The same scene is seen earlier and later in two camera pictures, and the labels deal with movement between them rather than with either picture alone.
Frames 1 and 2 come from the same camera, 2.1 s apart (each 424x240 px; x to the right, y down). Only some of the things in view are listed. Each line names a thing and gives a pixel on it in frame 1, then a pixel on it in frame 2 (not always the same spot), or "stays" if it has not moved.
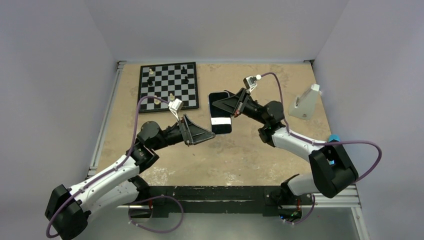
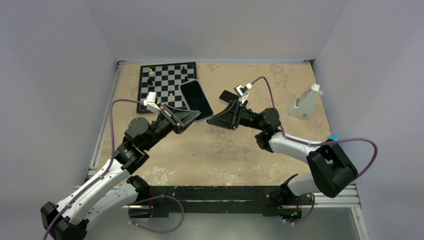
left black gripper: [192, 133] to [183, 119]
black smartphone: [221, 119] to [195, 96]
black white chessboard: [168, 82] stays
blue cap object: [334, 138] stays
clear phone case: [221, 119] to [196, 99]
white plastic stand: [304, 108] stays
